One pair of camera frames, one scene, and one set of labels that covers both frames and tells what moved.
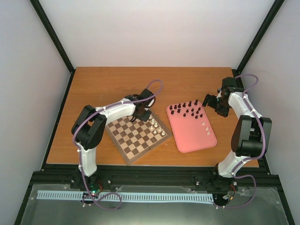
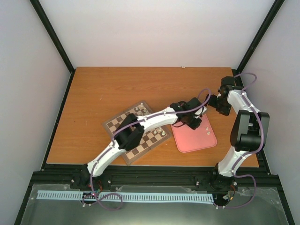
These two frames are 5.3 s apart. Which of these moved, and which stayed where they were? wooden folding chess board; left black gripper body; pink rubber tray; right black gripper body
Moved: left black gripper body
Stayed: pink rubber tray; right black gripper body; wooden folding chess board
